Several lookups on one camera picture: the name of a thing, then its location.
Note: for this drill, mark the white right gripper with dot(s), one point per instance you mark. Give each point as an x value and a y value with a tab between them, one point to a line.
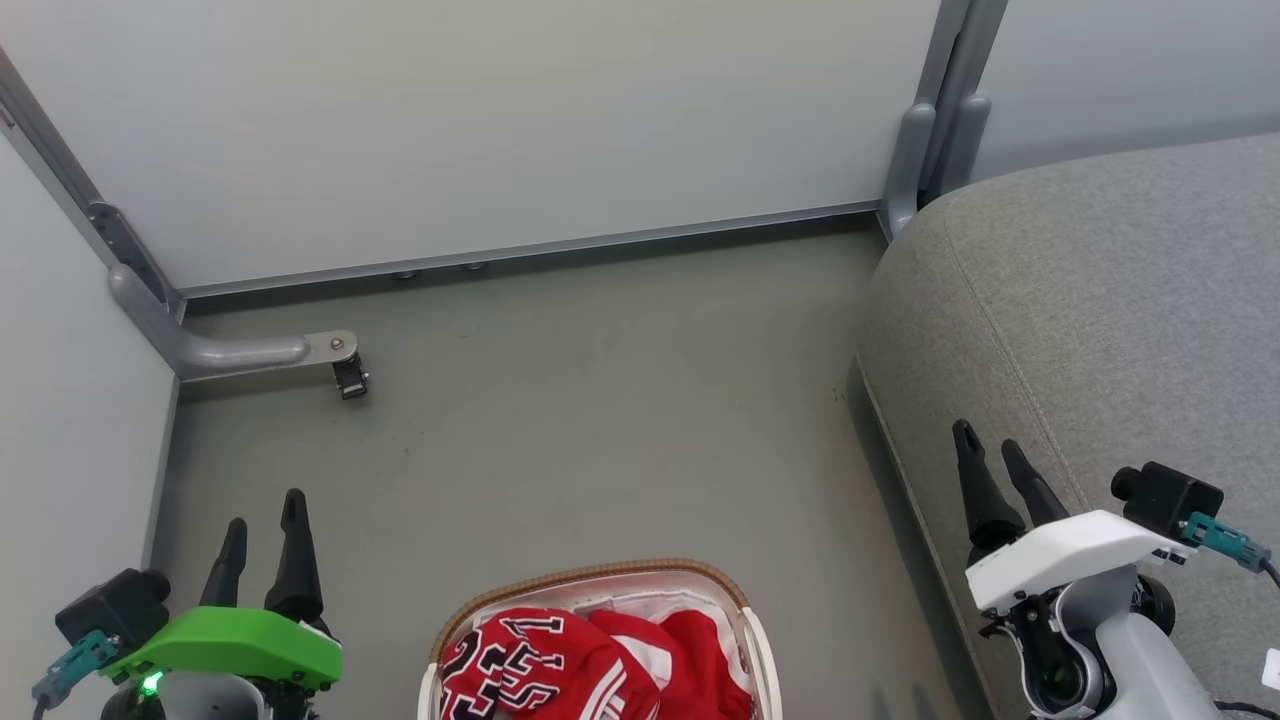
1070	550

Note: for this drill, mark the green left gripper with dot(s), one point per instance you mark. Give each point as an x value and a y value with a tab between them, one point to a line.
230	640

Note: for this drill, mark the red jersey garment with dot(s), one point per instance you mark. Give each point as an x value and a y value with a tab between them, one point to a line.
540	665

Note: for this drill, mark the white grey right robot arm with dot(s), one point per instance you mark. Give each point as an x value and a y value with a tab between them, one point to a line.
1150	660

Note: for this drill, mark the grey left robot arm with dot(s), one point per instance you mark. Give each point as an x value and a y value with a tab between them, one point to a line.
210	698

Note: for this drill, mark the grey fabric sofa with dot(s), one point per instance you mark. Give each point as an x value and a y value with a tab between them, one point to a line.
1100	300

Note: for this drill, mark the small black caster wheel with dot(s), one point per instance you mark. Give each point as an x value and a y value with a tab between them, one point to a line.
350	380

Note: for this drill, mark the white laundry basket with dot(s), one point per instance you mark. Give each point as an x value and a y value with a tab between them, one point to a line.
600	576

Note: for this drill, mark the grey short partition foot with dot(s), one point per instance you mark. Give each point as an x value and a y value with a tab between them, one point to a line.
908	170
968	140

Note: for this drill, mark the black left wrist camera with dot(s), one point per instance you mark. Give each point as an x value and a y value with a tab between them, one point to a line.
112	605

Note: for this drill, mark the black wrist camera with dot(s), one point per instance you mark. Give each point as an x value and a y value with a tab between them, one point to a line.
1170	495
112	605

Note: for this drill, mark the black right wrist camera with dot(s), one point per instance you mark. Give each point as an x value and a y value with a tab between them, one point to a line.
1170	495

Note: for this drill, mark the grey long partition foot bracket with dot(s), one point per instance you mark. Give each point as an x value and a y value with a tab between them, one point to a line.
230	352

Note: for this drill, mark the grey partition bottom rail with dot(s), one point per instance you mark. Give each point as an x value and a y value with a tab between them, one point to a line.
530	250

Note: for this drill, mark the grey slanted partition corner post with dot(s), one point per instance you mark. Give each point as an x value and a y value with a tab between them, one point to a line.
60	165

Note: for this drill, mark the grey double partition corner post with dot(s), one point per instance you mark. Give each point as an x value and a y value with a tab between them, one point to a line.
965	50

